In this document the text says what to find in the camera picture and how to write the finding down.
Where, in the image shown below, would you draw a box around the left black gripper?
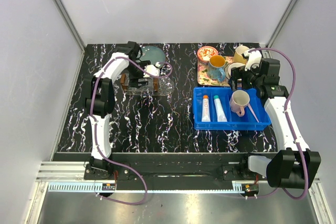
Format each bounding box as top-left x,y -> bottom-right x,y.
126,61 -> 151,89

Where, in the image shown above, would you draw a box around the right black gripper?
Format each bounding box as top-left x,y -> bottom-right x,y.
227,60 -> 264,92

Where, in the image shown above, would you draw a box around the pink ceramic mug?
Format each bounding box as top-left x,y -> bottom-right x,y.
229,90 -> 250,117

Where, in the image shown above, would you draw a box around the clear acrylic tray wooden handles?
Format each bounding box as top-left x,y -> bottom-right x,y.
120,73 -> 175,96

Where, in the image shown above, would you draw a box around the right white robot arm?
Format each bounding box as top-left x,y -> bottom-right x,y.
229,59 -> 321,190

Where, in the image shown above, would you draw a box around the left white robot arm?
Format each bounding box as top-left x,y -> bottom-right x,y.
83,41 -> 142,180

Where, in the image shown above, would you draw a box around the pink toothbrush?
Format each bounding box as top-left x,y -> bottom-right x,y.
248,104 -> 259,123

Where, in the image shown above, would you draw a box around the floral serving tray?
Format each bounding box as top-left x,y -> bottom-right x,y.
197,60 -> 229,87

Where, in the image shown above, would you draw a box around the teal cap toothpaste tube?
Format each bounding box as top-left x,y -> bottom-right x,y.
214,95 -> 227,122

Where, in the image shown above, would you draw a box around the orange cap toothpaste tube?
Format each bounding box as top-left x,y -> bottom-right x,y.
201,95 -> 211,122

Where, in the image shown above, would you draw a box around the white cream mug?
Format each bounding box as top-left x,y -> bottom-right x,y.
225,62 -> 245,80

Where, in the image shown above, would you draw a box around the yellow mug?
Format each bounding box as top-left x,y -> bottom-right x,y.
233,45 -> 249,64

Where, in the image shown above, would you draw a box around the blue mug orange interior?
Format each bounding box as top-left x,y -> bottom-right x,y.
207,55 -> 226,82

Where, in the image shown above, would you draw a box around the teal ceramic plate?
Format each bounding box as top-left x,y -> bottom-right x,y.
140,46 -> 165,65

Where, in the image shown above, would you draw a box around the blue plastic bin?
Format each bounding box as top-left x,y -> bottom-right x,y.
193,87 -> 271,131

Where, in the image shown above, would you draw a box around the red patterned small bowl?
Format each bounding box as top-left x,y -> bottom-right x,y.
197,46 -> 218,62

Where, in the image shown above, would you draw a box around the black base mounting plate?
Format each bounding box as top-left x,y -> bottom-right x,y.
84,153 -> 266,191

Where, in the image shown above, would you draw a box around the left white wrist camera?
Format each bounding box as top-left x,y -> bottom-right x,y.
143,62 -> 160,78

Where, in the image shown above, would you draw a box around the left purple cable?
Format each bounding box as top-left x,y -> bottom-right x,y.
89,57 -> 173,205

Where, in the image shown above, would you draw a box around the purple cable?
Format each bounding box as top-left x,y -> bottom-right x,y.
89,57 -> 173,205
245,47 -> 308,200

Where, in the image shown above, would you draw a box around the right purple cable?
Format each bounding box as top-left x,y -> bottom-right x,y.
245,47 -> 308,200

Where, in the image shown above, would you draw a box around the aluminium rail frame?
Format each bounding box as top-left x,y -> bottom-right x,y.
25,153 -> 335,223

